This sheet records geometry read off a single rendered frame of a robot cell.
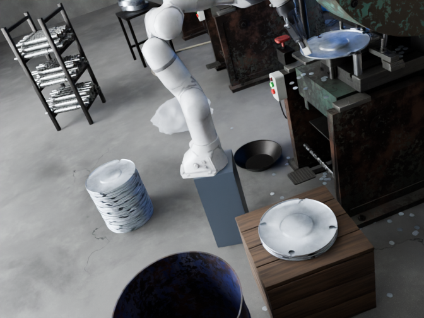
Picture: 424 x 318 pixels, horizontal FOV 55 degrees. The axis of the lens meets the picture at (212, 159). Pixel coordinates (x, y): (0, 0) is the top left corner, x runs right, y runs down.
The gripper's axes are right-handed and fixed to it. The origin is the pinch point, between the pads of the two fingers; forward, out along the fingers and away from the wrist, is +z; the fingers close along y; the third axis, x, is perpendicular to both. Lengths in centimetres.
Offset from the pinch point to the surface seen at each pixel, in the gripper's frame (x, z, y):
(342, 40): 10.6, 7.0, -12.6
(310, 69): -9.6, 15.2, -14.7
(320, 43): 1.7, 4.6, -11.9
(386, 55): 27.8, 16.4, -2.1
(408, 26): 45, -1, 24
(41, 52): -223, -63, -48
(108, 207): -115, 26, 54
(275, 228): -13, 42, 63
